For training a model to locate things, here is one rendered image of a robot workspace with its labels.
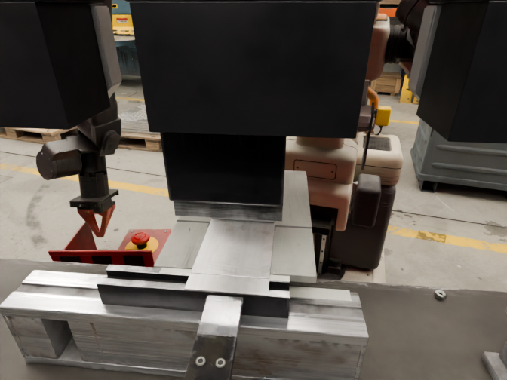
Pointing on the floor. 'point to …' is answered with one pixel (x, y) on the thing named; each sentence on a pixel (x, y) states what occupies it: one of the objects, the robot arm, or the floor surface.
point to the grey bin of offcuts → (457, 162)
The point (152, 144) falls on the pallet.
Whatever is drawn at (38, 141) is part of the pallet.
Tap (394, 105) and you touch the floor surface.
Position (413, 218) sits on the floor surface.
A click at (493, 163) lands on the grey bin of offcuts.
